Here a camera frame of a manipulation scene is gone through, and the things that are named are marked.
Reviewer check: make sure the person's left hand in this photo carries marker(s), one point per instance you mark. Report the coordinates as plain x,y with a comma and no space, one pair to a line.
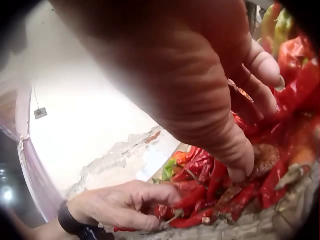
112,202

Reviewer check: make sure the person's right hand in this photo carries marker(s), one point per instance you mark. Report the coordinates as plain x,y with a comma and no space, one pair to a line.
155,57

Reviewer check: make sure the person's right thumb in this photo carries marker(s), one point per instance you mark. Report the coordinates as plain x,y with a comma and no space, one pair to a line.
225,140

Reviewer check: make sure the person's left fingers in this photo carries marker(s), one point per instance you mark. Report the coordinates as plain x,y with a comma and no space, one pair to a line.
150,193

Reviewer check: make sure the person's right fingers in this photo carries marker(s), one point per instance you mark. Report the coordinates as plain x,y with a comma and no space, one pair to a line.
262,75

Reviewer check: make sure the red chili pepper with stem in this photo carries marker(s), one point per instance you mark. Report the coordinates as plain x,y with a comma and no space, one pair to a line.
165,212

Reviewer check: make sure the small green chili pepper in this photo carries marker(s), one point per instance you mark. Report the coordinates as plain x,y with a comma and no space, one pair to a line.
168,170

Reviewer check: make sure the brown round lump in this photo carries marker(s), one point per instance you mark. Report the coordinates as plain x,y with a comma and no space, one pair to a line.
266,158

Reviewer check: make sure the light green pepper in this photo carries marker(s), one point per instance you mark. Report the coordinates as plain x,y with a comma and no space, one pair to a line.
282,30
268,25

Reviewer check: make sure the pile of red chili peppers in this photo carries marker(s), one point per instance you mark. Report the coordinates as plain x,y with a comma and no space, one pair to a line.
250,197

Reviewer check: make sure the black wrist band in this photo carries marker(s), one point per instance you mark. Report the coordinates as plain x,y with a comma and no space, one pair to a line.
67,220

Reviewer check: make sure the grey woven sack cloth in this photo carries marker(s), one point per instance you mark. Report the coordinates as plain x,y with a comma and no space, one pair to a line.
250,227

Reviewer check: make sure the pale purple curtain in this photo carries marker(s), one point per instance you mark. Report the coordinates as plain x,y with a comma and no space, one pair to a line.
32,170

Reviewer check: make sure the grey wall socket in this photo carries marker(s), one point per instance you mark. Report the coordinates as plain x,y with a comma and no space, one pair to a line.
40,113

